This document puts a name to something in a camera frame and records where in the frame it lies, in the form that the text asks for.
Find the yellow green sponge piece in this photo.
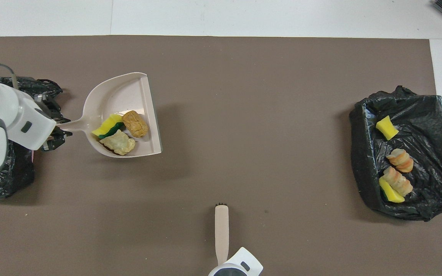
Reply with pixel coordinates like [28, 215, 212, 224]
[379, 176, 406, 203]

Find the yellow boot-shaped sponge piece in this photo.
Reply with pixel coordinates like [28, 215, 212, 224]
[92, 114, 126, 139]

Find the beige hand brush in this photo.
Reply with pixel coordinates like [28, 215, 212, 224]
[214, 203, 229, 266]

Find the pale dumpling toy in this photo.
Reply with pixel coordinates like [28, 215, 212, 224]
[99, 130, 136, 156]

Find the beige plastic dustpan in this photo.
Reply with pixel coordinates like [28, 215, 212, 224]
[57, 72, 163, 158]

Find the black trash bag bin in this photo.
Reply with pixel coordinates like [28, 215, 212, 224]
[0, 77, 63, 199]
[350, 85, 442, 222]

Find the yellow sponge wedge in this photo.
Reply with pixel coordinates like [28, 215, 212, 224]
[376, 115, 399, 140]

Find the brown croquette toy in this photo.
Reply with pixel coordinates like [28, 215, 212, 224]
[122, 110, 149, 138]

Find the brown table mat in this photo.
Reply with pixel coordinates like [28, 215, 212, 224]
[0, 36, 442, 276]

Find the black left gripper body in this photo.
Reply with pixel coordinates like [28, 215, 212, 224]
[33, 93, 53, 113]

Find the orange striped bread toy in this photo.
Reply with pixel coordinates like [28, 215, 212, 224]
[382, 166, 413, 197]
[387, 149, 414, 173]

